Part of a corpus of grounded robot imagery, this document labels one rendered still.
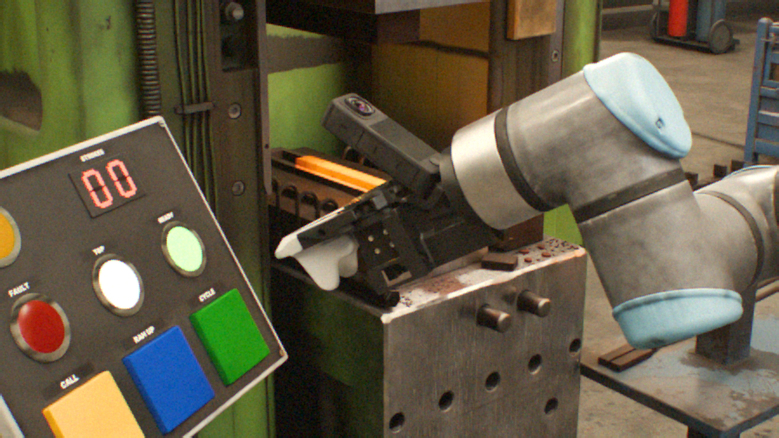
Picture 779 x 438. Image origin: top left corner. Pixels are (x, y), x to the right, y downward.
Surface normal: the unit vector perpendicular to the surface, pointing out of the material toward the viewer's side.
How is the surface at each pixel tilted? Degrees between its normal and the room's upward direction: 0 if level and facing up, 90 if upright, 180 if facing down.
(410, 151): 29
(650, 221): 68
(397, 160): 88
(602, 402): 0
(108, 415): 60
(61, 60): 89
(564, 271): 90
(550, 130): 73
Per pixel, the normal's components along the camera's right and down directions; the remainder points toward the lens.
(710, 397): 0.00, -0.95
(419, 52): -0.76, 0.21
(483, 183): -0.43, 0.25
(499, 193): -0.31, 0.45
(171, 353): 0.79, -0.36
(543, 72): 0.65, 0.24
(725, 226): 0.49, -0.55
